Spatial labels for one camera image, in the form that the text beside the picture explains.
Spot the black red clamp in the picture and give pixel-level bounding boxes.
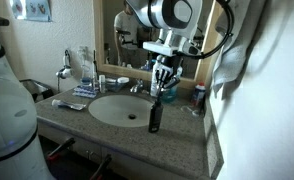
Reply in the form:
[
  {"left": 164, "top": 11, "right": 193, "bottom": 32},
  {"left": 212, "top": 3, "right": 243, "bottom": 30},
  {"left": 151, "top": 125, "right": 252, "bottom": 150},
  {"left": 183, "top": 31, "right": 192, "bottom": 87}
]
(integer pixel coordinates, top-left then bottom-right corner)
[
  {"left": 89, "top": 153, "right": 114, "bottom": 180},
  {"left": 46, "top": 136, "right": 77, "bottom": 162}
]

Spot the wood framed mirror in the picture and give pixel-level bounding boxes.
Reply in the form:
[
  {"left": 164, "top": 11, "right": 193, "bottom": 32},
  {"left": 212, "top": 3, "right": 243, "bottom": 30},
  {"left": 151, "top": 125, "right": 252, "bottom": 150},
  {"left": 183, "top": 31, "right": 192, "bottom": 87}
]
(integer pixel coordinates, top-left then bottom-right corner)
[{"left": 92, "top": 0, "right": 222, "bottom": 90}]

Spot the chrome faucet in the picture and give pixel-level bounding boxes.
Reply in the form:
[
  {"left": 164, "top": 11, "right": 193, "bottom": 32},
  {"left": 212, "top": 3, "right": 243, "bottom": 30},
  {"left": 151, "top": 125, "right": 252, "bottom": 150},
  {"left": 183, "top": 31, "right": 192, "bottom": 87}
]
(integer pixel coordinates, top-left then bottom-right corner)
[{"left": 129, "top": 78, "right": 145, "bottom": 95}]

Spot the white round sink basin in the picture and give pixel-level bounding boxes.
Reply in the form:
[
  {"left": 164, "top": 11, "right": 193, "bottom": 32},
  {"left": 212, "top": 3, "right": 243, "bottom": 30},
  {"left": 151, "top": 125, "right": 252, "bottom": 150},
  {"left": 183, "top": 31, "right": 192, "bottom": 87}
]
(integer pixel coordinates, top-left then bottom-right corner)
[{"left": 87, "top": 93, "right": 155, "bottom": 129}]

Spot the wall poster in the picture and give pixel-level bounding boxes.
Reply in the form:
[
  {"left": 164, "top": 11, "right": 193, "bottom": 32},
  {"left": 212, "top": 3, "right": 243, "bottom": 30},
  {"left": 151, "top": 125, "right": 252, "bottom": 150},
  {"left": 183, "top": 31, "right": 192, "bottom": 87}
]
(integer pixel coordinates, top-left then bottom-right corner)
[{"left": 9, "top": 0, "right": 53, "bottom": 23}]

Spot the black spray bottle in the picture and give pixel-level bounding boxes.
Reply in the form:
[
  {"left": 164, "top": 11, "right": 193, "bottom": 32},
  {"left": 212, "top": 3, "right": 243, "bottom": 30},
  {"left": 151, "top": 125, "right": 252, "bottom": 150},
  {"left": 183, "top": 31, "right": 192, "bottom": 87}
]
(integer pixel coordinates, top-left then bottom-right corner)
[{"left": 148, "top": 94, "right": 165, "bottom": 134}]

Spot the blue patterned packet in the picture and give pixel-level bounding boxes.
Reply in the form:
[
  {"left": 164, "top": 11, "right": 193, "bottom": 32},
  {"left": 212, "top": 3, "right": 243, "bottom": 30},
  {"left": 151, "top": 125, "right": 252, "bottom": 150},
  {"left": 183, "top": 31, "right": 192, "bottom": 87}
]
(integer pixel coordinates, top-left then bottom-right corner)
[{"left": 72, "top": 85, "right": 100, "bottom": 100}]

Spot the dark waste bin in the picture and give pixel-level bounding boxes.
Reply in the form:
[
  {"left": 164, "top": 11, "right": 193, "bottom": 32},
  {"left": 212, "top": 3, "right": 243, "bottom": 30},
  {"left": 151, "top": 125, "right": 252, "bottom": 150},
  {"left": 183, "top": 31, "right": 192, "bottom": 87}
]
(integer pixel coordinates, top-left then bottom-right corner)
[{"left": 19, "top": 78, "right": 55, "bottom": 102}]

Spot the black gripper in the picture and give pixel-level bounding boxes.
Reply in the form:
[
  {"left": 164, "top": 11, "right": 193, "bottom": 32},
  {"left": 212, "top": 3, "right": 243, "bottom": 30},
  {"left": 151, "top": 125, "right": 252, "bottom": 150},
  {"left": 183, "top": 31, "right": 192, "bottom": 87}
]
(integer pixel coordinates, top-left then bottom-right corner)
[{"left": 152, "top": 54, "right": 185, "bottom": 99}]

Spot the blue mouthwash bottle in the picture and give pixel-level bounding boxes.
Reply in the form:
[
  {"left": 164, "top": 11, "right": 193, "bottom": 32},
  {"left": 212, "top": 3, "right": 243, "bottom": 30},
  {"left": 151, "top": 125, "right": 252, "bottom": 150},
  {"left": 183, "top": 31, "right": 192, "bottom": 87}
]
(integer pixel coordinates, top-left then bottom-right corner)
[{"left": 161, "top": 83, "right": 179, "bottom": 104}]

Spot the red capped shaving can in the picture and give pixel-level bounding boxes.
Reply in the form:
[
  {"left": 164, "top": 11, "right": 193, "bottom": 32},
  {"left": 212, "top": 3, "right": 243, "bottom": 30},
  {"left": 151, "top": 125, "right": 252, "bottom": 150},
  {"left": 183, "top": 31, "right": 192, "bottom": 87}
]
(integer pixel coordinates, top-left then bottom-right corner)
[{"left": 190, "top": 82, "right": 207, "bottom": 108}]

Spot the white toothpaste tube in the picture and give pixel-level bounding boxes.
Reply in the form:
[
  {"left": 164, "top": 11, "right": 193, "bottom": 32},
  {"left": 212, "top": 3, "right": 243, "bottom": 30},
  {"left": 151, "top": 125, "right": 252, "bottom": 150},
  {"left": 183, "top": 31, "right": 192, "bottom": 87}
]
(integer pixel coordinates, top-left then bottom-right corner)
[{"left": 50, "top": 98, "right": 88, "bottom": 112}]

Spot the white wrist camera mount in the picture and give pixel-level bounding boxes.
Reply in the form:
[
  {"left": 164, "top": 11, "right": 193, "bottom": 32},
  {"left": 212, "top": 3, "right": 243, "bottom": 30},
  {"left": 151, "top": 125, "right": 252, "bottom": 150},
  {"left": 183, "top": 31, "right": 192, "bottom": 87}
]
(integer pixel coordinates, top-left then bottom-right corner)
[{"left": 142, "top": 40, "right": 202, "bottom": 57}]

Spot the wall mounted hair dryer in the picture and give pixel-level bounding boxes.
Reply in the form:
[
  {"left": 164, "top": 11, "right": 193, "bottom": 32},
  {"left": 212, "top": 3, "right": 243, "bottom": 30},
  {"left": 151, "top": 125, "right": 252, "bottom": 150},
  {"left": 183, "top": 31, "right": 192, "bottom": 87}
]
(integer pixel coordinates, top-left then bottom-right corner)
[{"left": 55, "top": 48, "right": 73, "bottom": 82}]

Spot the white hanging towel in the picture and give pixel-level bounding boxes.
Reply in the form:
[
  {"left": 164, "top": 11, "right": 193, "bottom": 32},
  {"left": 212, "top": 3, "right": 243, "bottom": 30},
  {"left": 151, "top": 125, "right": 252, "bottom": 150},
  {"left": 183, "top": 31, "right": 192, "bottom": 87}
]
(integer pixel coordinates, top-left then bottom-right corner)
[{"left": 211, "top": 0, "right": 259, "bottom": 98}]

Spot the small clear bottle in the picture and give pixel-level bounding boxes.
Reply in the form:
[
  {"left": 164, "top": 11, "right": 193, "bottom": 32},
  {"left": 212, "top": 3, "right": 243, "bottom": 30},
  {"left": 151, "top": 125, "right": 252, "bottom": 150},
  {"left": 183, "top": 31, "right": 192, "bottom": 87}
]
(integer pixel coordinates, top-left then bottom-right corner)
[{"left": 80, "top": 63, "right": 93, "bottom": 87}]

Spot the small white capped bottle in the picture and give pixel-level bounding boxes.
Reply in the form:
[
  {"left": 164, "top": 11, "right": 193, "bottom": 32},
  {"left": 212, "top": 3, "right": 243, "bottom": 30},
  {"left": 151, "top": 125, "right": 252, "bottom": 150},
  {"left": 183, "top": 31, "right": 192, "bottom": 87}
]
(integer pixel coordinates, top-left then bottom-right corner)
[{"left": 98, "top": 74, "right": 107, "bottom": 94}]

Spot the electric toothbrush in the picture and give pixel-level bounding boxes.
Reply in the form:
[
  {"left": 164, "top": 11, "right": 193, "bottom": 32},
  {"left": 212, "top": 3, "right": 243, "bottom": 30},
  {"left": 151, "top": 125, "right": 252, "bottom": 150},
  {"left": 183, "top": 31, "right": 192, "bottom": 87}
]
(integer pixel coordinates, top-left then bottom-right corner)
[{"left": 92, "top": 49, "right": 99, "bottom": 90}]

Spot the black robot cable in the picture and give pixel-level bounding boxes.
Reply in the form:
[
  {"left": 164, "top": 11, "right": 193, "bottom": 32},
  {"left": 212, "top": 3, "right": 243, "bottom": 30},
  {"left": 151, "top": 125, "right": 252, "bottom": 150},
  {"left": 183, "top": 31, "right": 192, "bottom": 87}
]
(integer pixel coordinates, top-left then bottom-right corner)
[{"left": 181, "top": 0, "right": 236, "bottom": 62}]

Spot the white round jar lid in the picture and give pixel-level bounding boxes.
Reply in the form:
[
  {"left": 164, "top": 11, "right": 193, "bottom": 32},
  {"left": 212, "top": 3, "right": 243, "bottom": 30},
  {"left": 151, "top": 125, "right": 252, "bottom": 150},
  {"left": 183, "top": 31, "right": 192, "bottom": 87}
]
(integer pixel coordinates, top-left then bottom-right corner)
[{"left": 116, "top": 76, "right": 131, "bottom": 85}]

